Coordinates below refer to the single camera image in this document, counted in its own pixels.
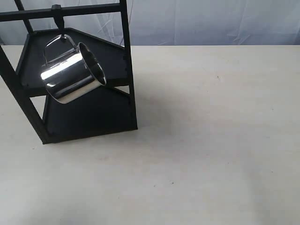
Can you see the stainless steel mug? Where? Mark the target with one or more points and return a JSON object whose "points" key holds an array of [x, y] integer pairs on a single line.
{"points": [[72, 74]]}

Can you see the black two-tier metal rack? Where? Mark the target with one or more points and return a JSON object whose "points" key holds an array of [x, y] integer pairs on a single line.
{"points": [[105, 110]]}

